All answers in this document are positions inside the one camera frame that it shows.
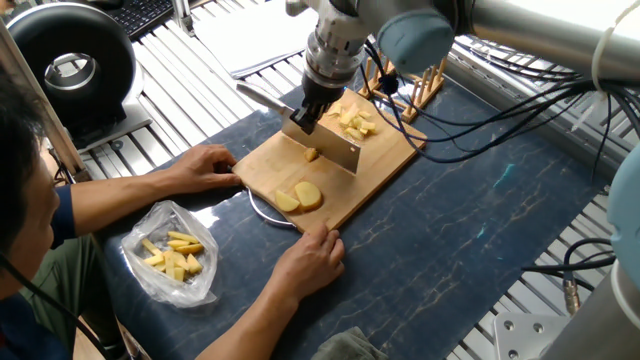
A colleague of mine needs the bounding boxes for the grey-green cloth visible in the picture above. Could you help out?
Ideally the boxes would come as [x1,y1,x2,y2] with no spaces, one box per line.
[308,325,389,360]

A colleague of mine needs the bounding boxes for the metal mounting plate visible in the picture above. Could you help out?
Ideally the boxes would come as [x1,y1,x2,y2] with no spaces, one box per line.
[490,310,579,360]

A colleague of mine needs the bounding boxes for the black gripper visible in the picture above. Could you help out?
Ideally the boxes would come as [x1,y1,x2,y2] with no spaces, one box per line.
[285,50,361,133]

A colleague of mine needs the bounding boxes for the person's right hand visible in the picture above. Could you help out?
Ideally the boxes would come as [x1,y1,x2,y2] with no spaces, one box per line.
[262,228,346,303]

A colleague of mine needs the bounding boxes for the black keyboard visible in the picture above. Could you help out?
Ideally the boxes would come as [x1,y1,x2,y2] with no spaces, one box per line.
[95,0,179,43]

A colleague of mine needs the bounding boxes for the black round ring lamp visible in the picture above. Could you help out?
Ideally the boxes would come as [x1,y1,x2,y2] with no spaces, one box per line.
[0,3,151,151]

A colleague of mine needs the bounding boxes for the steel cleaver knife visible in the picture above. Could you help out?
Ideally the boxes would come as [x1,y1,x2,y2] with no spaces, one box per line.
[236,84,362,177]

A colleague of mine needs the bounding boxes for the white sheet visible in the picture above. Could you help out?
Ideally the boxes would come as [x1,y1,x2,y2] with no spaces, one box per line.
[193,0,313,81]

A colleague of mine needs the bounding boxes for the wooden knife rack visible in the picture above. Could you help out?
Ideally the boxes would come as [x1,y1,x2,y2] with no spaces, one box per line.
[360,58,448,125]

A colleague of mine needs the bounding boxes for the olive trousers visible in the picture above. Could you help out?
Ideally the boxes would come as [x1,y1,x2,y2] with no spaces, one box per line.
[0,235,136,360]

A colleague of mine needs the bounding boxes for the person's right forearm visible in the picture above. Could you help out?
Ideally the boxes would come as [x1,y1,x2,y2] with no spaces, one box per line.
[188,285,289,360]

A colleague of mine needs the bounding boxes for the bamboo cutting board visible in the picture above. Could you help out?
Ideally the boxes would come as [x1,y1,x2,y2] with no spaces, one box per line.
[240,90,428,237]

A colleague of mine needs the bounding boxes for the plastic bag of potato sticks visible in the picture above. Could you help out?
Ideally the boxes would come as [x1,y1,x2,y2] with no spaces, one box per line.
[120,200,219,307]

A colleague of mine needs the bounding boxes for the dark blue marble mat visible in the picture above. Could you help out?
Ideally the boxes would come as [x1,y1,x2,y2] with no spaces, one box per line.
[95,85,623,360]

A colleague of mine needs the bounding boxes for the person's left hand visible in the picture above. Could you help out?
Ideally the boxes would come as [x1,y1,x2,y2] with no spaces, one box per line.
[160,144,244,195]

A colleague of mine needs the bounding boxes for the wooden pole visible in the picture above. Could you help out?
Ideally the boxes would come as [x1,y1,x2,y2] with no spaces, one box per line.
[0,20,93,193]

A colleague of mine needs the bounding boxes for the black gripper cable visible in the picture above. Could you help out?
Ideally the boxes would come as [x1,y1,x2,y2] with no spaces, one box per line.
[362,45,640,166]

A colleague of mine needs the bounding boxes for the person's left forearm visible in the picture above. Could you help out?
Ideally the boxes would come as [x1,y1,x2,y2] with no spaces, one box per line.
[50,168,179,241]

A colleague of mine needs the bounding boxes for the black cable with plug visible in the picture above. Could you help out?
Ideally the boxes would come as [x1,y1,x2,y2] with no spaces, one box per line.
[522,245,621,301]

